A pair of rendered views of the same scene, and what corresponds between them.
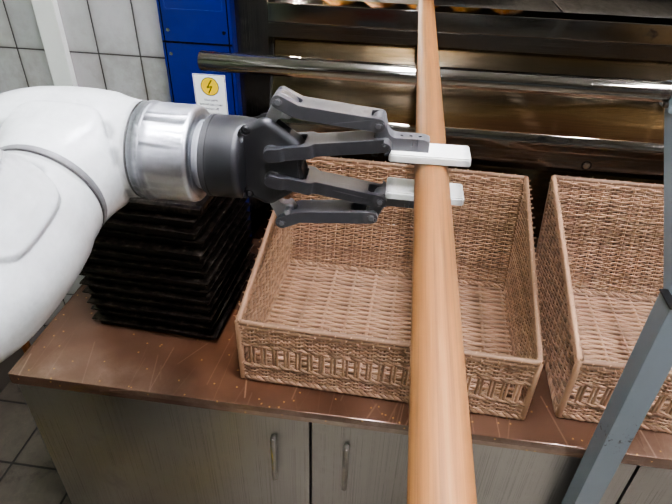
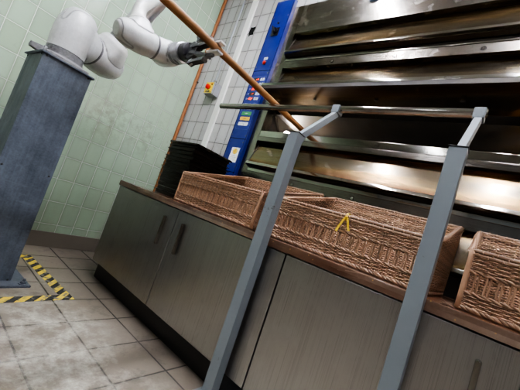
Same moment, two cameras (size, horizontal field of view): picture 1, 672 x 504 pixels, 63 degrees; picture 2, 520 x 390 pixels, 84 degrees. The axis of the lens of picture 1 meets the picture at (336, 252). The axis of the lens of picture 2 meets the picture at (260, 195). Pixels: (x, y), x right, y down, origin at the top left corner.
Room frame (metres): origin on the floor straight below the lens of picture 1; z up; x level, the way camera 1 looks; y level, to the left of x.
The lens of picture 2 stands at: (-0.30, -0.94, 0.63)
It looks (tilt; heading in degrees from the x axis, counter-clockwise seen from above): 4 degrees up; 32
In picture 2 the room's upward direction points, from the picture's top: 19 degrees clockwise
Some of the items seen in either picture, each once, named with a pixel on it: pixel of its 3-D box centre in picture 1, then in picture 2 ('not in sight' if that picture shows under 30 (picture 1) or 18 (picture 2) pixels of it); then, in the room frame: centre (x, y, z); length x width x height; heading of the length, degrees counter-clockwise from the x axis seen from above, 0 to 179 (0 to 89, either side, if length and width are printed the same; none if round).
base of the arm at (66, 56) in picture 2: not in sight; (58, 56); (0.25, 0.66, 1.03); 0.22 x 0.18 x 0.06; 177
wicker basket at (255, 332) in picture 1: (394, 269); (249, 196); (0.94, -0.12, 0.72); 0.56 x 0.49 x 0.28; 81
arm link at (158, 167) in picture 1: (178, 152); (180, 53); (0.47, 0.15, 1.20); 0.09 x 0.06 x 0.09; 174
